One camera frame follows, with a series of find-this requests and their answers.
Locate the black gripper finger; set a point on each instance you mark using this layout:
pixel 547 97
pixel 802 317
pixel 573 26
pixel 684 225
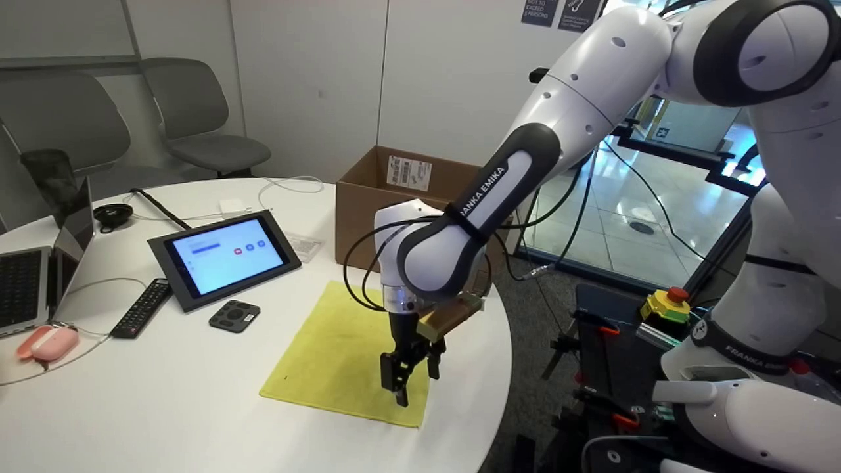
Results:
pixel 434 357
pixel 395 378

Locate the black smartphone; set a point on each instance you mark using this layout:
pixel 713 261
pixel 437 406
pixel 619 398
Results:
pixel 234 317

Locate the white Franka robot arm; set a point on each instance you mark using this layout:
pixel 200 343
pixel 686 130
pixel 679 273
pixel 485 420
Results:
pixel 596 79

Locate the black remote control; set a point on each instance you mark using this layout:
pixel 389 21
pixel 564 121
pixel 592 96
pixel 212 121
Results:
pixel 141 309

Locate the brown cardboard box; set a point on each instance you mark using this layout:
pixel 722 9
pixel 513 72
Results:
pixel 371 200

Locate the black round desk device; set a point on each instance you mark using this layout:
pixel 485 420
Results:
pixel 112 215

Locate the dark wall poster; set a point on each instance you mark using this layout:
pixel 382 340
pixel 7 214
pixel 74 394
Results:
pixel 580 14
pixel 541 10

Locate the grey office chair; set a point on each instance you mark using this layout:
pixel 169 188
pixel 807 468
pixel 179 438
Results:
pixel 62 121
pixel 199 131

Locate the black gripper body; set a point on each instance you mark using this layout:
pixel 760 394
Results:
pixel 404 331

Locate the yellow towel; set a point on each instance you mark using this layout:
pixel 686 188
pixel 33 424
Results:
pixel 332 368

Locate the black camera stand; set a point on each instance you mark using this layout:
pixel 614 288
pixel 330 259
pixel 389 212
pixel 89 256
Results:
pixel 538 74

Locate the black tablet with lit screen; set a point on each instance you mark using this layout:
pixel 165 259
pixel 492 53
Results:
pixel 226 256

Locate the yellow red emergency stop button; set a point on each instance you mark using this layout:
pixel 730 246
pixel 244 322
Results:
pixel 669 306

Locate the silver laptop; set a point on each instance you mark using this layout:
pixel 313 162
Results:
pixel 21 290

